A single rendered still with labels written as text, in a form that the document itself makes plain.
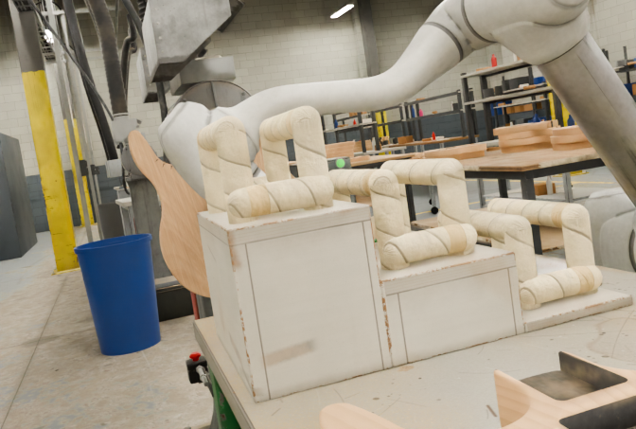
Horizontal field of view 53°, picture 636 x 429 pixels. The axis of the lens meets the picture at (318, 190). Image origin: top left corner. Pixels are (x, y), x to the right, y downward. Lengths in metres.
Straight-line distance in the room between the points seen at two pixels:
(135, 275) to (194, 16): 3.06
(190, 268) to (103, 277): 2.94
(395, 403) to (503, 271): 0.21
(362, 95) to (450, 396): 0.66
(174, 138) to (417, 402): 0.61
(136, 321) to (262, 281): 3.80
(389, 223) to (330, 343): 0.14
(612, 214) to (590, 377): 1.00
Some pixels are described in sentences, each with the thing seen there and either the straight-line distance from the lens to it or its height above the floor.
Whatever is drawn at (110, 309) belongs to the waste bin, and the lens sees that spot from 4.40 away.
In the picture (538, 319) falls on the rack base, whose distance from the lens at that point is 0.77.
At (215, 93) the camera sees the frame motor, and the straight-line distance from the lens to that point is 1.73.
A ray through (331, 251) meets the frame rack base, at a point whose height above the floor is 1.06.
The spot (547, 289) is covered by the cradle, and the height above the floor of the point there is 0.96.
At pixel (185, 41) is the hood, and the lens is 1.45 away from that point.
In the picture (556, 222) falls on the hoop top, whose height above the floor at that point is 1.03.
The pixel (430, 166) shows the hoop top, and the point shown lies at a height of 1.12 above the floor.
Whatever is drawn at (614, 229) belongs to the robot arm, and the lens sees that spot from 1.48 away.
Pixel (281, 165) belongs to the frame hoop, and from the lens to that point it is 0.83.
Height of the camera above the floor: 1.17
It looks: 4 degrees down
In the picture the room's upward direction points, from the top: 9 degrees counter-clockwise
